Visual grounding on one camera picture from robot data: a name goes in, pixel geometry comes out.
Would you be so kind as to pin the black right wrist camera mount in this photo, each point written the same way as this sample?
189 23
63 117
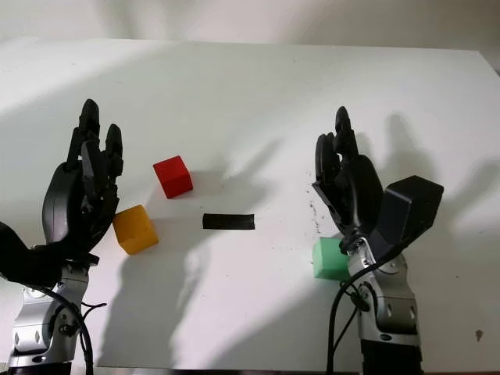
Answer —
410 207

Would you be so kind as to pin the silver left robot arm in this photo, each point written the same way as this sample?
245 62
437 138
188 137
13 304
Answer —
33 332

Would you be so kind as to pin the green block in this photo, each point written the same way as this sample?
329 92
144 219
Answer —
328 259

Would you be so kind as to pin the black tape strip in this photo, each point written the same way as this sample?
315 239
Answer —
228 222

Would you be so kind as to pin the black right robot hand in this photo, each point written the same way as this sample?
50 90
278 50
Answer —
361 187

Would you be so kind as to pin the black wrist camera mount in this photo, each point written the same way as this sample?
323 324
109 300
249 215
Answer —
23 261
410 207

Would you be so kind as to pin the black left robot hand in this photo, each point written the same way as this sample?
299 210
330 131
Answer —
64 203

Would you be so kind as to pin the red block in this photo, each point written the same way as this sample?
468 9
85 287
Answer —
173 176

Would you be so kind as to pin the yellow block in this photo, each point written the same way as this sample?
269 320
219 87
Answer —
134 230

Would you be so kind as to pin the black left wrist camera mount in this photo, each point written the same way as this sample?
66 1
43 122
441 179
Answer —
23 261

